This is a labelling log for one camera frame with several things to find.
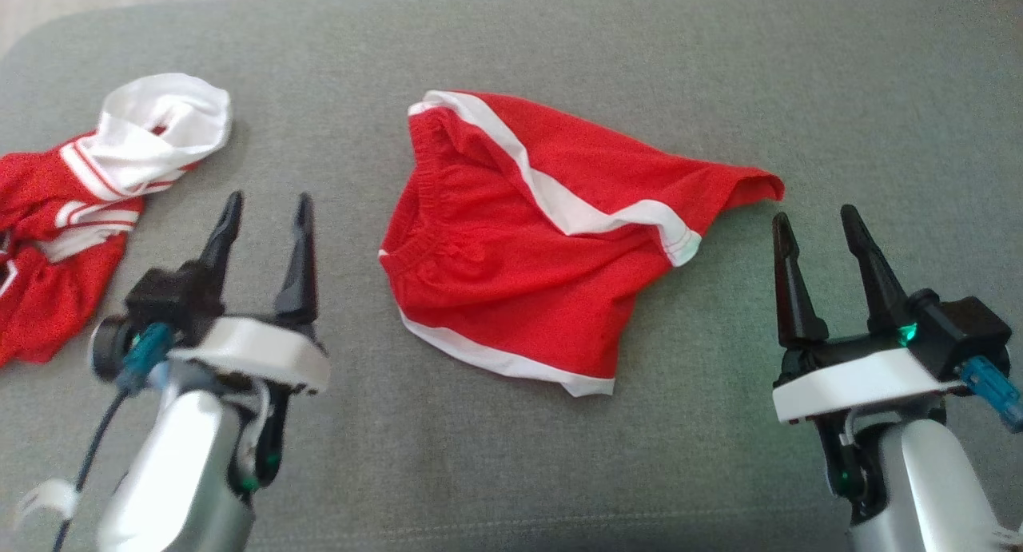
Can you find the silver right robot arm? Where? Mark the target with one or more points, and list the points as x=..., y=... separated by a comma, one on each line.
x=927, y=488

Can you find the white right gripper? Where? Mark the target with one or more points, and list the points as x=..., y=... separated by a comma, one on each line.
x=855, y=380

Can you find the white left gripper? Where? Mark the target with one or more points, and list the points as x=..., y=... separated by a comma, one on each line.
x=256, y=352

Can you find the red shorts with white trim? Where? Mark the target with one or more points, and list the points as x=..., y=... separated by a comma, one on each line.
x=511, y=280

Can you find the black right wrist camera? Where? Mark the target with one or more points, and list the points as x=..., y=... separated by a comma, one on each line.
x=959, y=328

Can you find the red Bulls basketball jersey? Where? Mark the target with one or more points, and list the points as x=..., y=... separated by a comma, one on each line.
x=48, y=296

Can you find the grey sofa seat cushion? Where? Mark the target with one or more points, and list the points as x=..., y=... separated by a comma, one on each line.
x=559, y=472

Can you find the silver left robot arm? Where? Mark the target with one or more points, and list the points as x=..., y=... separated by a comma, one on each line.
x=184, y=472

